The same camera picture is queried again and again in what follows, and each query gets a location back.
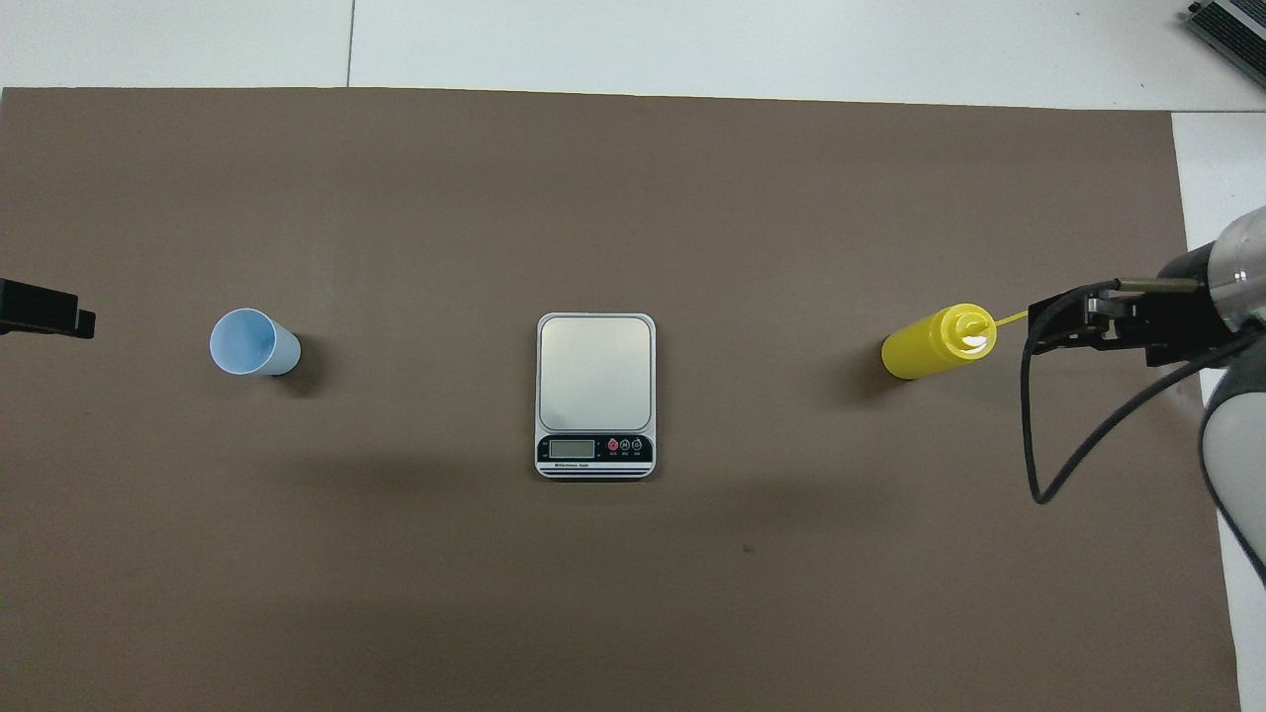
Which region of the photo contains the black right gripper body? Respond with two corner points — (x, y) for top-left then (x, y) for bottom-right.
(1126, 285), (1265, 369)

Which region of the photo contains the yellow squeeze bottle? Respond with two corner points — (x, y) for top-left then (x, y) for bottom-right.
(880, 303), (1031, 382)

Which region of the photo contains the light blue plastic cup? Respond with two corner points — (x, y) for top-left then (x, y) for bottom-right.
(209, 308), (302, 378)

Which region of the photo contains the silver digital kitchen scale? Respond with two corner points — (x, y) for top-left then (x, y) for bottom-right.
(535, 312), (658, 482)

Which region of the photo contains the grey ribbed metal device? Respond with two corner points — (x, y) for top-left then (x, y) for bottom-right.
(1186, 0), (1266, 63)

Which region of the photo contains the brown table mat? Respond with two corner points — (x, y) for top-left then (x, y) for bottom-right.
(0, 87), (1243, 712)

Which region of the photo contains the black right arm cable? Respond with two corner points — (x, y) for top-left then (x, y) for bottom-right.
(1021, 279), (1266, 506)

